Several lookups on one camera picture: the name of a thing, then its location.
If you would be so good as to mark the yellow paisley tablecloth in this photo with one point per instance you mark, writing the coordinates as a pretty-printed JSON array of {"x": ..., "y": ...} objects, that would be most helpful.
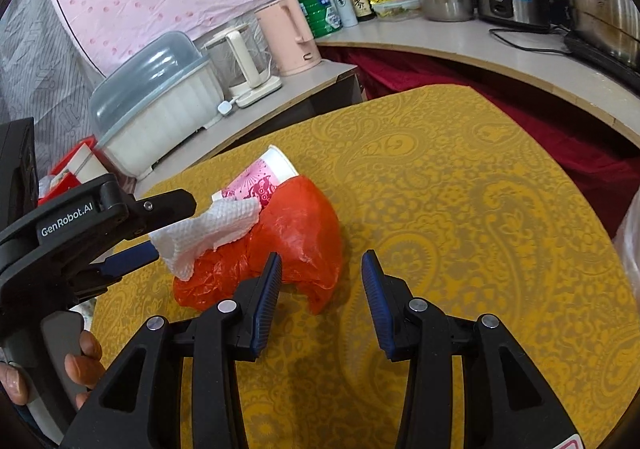
[{"x": 456, "y": 199}]

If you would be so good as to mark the green white canister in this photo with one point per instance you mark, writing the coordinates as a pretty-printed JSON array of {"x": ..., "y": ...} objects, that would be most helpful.
[{"x": 321, "y": 16}]

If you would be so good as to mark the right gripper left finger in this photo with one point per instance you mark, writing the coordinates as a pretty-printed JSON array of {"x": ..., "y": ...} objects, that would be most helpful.
[{"x": 137, "y": 402}]

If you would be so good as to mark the white spray bottle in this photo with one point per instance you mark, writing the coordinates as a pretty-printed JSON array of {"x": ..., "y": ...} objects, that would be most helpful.
[{"x": 346, "y": 12}]

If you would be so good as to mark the white glass kettle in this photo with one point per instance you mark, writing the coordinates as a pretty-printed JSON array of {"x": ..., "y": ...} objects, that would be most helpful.
[{"x": 243, "y": 69}]

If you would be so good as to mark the left hand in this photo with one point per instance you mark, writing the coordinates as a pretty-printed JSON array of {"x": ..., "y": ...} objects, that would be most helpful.
[{"x": 85, "y": 370}]

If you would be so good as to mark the red container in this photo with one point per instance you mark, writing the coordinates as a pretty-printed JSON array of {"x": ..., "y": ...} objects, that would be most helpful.
[{"x": 78, "y": 166}]

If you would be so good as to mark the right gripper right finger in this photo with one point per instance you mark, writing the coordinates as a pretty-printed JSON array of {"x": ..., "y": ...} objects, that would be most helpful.
[{"x": 507, "y": 401}]

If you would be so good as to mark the red plastic bag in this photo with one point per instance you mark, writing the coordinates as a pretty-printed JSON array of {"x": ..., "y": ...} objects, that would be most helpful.
[{"x": 300, "y": 224}]

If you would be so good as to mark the pink white paper cup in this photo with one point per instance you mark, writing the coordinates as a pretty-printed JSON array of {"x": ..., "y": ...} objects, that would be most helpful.
[{"x": 261, "y": 179}]

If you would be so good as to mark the dark soy sauce bottle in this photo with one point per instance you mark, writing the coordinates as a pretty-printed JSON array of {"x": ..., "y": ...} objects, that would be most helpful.
[{"x": 363, "y": 10}]

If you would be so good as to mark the red velvet cloth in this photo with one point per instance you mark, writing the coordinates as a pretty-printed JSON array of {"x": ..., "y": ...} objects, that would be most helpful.
[{"x": 603, "y": 164}]

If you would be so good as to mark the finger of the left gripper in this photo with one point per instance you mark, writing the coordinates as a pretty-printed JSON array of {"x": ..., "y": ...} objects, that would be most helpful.
[{"x": 127, "y": 261}]

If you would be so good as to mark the small steel lidded pot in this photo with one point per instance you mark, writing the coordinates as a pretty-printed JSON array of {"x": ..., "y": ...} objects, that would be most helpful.
[{"x": 447, "y": 10}]

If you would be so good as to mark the white dish rack box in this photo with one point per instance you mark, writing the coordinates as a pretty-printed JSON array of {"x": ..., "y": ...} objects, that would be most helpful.
[{"x": 153, "y": 102}]

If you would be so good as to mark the black induction cooktop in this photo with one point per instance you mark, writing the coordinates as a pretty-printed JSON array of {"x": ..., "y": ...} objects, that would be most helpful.
[{"x": 602, "y": 62}]

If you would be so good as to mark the pink electric kettle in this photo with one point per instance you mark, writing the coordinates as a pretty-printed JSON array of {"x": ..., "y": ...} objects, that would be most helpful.
[{"x": 288, "y": 36}]

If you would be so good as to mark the white paper towel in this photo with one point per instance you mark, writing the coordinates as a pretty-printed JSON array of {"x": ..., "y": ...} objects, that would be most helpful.
[{"x": 182, "y": 243}]

